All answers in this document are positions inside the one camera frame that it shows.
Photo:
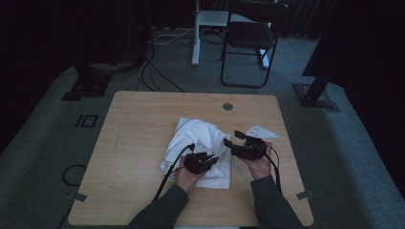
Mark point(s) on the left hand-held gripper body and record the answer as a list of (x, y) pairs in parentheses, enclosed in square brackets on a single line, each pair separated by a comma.
[(196, 163)]

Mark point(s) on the black metal stand base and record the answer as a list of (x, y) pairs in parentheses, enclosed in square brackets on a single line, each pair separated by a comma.
[(89, 86)]

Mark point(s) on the dark curtain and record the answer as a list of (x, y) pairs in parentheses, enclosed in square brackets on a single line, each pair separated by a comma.
[(302, 19)]

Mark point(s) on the black slanted metal stand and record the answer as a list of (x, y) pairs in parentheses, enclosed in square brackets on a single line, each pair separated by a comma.
[(313, 95)]

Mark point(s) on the white skirt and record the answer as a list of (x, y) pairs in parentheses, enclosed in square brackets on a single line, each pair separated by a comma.
[(194, 133)]

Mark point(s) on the grey tape piece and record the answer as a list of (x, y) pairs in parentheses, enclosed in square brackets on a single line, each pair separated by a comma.
[(304, 194), (80, 197)]

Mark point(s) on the person's right hand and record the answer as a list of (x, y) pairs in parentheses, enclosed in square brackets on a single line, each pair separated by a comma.
[(259, 167)]

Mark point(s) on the grey round table grommet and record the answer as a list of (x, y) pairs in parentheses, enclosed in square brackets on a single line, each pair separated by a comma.
[(228, 106)]

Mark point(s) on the dark equipment rack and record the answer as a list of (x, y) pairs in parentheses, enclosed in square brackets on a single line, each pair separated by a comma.
[(127, 31)]

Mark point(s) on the person's left hand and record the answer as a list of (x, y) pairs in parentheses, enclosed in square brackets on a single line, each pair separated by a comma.
[(187, 179)]

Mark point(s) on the white desk frame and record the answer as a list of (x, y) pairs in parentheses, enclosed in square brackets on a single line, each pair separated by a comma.
[(196, 47)]

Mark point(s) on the black folding chair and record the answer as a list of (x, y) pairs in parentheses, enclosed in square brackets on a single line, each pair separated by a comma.
[(250, 33)]

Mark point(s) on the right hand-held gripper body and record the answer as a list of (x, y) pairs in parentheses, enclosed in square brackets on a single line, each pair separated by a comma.
[(251, 151)]

